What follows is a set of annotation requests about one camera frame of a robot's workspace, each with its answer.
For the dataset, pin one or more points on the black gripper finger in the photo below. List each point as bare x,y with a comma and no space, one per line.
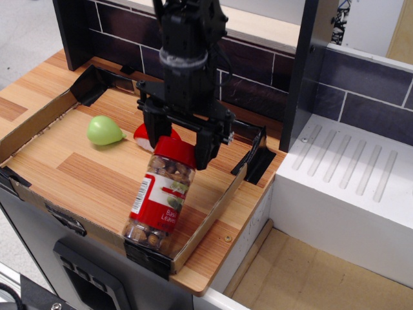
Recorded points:
157,125
207,147

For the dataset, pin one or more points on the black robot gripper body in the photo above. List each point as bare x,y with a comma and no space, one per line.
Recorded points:
187,94

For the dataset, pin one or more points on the basil bottle with red lid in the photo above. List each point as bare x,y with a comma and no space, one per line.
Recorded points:
162,194

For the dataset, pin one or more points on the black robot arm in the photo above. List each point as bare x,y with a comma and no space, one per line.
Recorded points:
190,32

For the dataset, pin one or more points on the red and white toy piece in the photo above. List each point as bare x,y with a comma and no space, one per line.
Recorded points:
143,137

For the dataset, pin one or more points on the green plastic pear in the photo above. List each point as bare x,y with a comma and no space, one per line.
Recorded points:
102,130

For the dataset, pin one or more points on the light wooden shelf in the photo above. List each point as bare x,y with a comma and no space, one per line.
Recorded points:
135,22

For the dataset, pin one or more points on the white sink drainboard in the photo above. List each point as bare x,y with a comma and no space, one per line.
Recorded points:
348,192

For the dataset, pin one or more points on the dark grey vertical post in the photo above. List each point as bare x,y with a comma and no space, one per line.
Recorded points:
314,36

